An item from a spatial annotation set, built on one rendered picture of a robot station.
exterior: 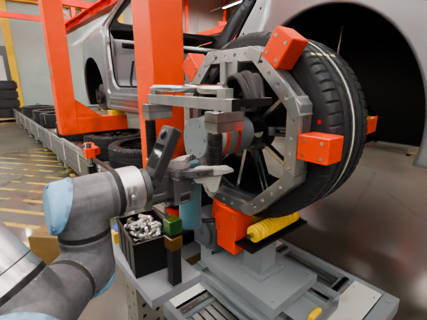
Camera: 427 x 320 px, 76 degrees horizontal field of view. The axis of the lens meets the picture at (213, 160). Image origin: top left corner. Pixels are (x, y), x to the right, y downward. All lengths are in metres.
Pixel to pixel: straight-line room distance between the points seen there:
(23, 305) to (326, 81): 0.79
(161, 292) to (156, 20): 0.99
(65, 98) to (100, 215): 2.59
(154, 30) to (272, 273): 1.12
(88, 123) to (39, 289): 2.74
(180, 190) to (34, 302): 0.31
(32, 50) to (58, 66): 10.74
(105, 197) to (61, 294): 0.16
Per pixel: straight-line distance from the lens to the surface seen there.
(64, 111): 3.07
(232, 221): 1.01
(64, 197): 0.51
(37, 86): 13.73
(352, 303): 1.50
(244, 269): 1.29
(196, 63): 1.08
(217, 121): 0.64
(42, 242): 1.89
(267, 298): 1.19
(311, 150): 0.75
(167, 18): 1.27
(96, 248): 0.55
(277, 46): 0.81
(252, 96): 0.70
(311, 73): 0.84
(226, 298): 1.30
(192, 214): 1.04
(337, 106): 0.84
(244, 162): 1.06
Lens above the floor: 1.01
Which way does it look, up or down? 16 degrees down
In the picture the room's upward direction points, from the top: straight up
